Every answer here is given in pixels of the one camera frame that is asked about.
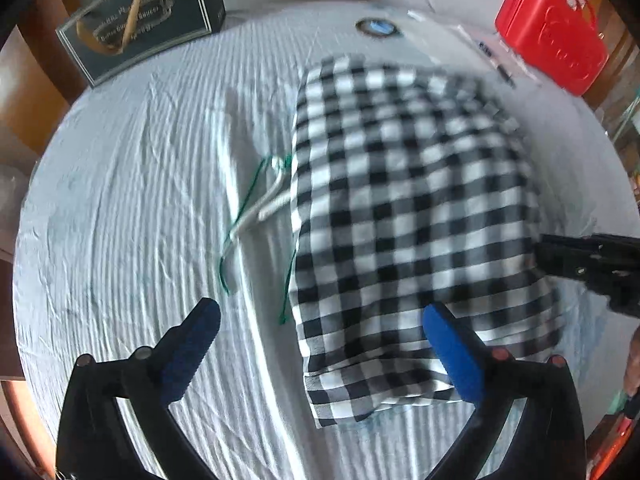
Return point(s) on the person's right hand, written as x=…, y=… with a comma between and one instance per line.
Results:
x=633, y=360

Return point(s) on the white paper sheets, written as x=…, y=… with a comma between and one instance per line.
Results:
x=450, y=27

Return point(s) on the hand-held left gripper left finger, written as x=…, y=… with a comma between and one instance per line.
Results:
x=190, y=350

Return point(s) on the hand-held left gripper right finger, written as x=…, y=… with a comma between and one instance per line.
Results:
x=455, y=355

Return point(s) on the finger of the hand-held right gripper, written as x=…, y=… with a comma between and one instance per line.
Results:
x=575, y=238
x=560, y=260

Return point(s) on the wooden bed frame post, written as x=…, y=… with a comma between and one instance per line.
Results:
x=45, y=85
x=617, y=60

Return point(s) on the black pen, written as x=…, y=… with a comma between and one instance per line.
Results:
x=500, y=67

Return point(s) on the black white checkered garment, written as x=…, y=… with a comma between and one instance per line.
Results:
x=400, y=185

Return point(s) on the red plastic carry case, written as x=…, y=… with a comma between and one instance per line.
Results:
x=550, y=35

